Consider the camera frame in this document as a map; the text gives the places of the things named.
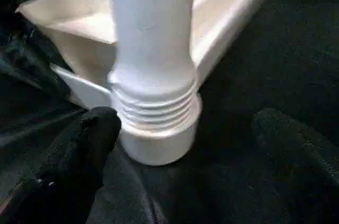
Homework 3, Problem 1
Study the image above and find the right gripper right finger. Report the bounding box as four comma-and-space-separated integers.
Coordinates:
253, 109, 339, 224

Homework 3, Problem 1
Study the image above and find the black work mat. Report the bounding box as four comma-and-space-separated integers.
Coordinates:
0, 0, 339, 224

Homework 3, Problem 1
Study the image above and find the white plastic table top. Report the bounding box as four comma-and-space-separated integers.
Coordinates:
15, 0, 291, 167

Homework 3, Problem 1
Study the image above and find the white plastic table leg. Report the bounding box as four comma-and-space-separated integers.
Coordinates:
108, 0, 199, 129

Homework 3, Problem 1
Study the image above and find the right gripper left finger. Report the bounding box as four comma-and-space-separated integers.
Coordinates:
0, 106, 121, 224

